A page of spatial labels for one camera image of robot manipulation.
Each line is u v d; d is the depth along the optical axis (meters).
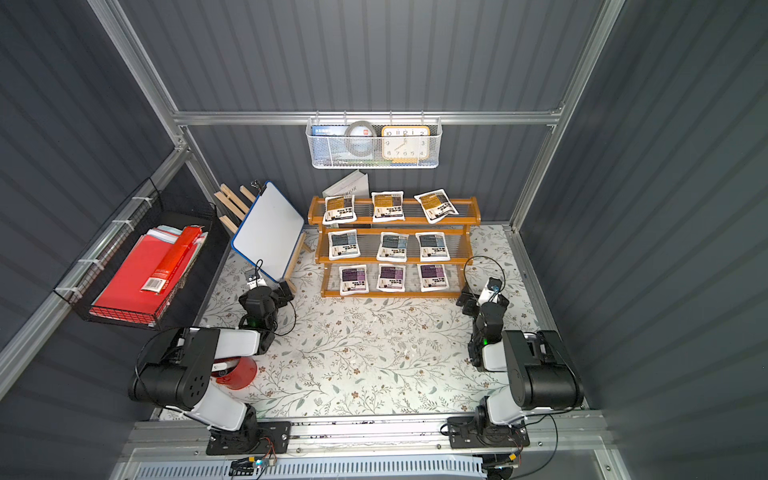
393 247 0.93
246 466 0.72
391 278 1.02
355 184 0.99
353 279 1.02
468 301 0.82
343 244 0.94
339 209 0.83
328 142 0.89
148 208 0.77
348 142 0.87
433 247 0.92
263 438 0.73
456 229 1.10
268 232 0.94
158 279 0.69
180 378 0.45
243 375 0.82
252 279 0.79
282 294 0.89
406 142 0.88
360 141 0.89
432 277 1.02
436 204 0.83
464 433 0.74
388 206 0.84
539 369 0.46
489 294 0.78
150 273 0.71
